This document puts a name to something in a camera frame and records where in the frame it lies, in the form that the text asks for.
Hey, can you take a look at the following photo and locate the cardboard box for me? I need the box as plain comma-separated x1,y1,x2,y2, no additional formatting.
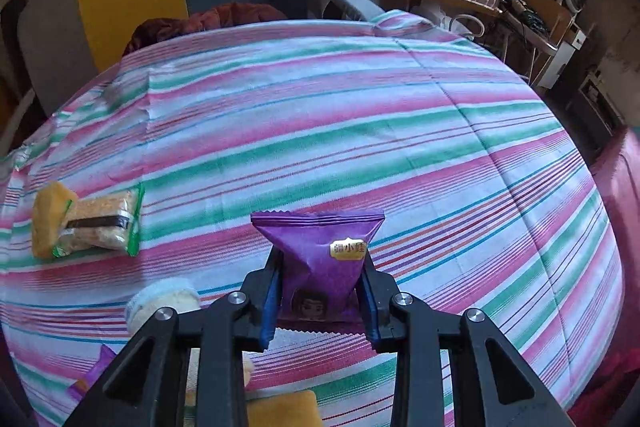
520,0,576,52

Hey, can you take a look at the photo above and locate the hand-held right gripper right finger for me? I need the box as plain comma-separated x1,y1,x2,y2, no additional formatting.
357,254,571,427

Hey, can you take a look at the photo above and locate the yellow sponge block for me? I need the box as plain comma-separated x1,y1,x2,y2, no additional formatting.
247,389,321,427

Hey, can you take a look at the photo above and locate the purple snack packet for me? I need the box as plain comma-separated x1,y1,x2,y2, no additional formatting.
67,343,118,400
250,209,387,325

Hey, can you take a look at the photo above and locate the pink blanket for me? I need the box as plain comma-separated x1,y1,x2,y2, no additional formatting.
590,127,640,408

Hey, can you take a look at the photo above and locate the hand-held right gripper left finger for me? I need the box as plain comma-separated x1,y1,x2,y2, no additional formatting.
62,247,286,427

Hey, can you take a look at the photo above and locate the striped tablecloth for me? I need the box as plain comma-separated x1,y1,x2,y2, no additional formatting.
0,9,626,427

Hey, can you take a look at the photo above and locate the green rice cracker packet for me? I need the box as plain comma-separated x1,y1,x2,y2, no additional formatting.
52,183,146,258

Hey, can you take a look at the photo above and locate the dark red cloth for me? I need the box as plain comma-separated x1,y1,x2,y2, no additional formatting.
122,3,288,60

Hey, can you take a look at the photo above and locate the beige sock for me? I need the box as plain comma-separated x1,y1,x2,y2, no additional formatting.
125,278,202,333

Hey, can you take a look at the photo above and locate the yellow cake packet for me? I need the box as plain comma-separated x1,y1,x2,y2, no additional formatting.
31,182,78,259

